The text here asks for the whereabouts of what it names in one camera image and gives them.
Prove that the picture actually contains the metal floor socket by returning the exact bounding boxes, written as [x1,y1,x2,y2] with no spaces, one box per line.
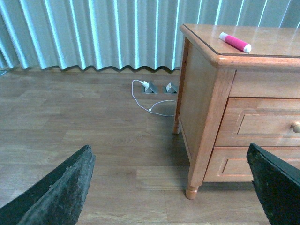
[141,81,158,94]
[162,82,178,94]

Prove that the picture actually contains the wooden nightstand cabinet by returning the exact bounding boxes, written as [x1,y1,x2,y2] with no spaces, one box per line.
[173,24,300,199]

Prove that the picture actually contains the pale green pleated curtain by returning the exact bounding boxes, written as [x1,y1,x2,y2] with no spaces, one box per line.
[0,0,300,69]

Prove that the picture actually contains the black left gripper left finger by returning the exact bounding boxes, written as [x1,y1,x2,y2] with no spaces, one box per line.
[0,145,96,225]

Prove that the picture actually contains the white charging cable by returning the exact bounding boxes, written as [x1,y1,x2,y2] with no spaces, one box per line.
[131,79,176,117]

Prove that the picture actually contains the round wooden drawer knob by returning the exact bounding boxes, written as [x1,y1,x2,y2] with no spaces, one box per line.
[291,121,300,133]

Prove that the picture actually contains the right metal floor socket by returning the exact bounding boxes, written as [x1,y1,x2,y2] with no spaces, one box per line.
[162,82,178,94]

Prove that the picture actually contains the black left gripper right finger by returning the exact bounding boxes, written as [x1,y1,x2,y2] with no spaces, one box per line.
[247,143,300,225]

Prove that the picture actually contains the left metal floor socket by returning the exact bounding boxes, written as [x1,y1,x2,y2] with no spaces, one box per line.
[141,81,158,94]

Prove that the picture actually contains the wooden drawer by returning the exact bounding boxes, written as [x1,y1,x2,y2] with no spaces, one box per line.
[215,97,300,147]
[204,147,300,182]

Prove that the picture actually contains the pink marker white caps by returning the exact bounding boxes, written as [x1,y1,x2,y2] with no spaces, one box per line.
[219,32,252,53]

